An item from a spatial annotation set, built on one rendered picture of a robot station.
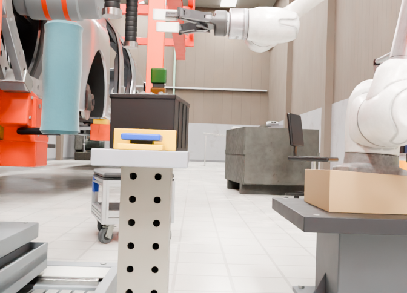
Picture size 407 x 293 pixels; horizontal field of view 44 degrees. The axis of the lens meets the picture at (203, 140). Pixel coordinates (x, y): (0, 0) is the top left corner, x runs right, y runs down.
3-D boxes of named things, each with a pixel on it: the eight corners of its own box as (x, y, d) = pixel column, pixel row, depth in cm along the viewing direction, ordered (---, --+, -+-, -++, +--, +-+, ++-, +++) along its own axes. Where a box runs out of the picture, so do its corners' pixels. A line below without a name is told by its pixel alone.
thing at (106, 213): (174, 243, 242) (176, 172, 242) (99, 245, 229) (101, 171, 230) (152, 229, 282) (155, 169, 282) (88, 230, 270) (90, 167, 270)
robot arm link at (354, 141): (389, 157, 156) (393, 88, 157) (412, 155, 137) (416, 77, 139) (337, 153, 156) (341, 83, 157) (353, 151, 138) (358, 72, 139)
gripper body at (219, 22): (228, 32, 143) (195, 31, 143) (226, 39, 151) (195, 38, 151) (228, 6, 143) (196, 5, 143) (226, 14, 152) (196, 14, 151)
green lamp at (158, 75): (151, 85, 130) (152, 69, 131) (166, 85, 131) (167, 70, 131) (150, 83, 126) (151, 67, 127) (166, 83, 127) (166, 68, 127)
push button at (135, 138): (125, 145, 95) (126, 134, 95) (162, 146, 95) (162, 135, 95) (120, 145, 88) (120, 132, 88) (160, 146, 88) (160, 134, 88)
